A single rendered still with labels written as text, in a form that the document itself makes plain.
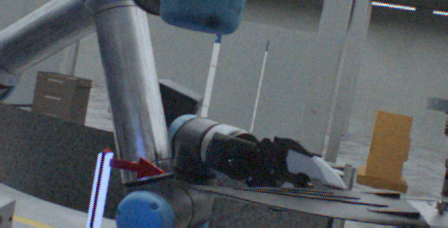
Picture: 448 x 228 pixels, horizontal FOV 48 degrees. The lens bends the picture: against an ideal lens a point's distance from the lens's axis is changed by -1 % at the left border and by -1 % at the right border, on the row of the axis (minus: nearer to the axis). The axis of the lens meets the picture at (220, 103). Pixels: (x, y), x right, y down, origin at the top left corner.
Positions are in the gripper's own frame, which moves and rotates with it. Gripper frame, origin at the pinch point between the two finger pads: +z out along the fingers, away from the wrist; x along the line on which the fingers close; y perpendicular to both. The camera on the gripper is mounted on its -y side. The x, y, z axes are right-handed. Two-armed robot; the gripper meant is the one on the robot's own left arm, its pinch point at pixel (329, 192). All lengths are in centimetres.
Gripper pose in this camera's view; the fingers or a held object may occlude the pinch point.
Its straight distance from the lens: 60.7
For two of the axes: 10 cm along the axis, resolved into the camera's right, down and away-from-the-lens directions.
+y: 7.7, 2.2, 6.0
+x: -2.7, 9.6, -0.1
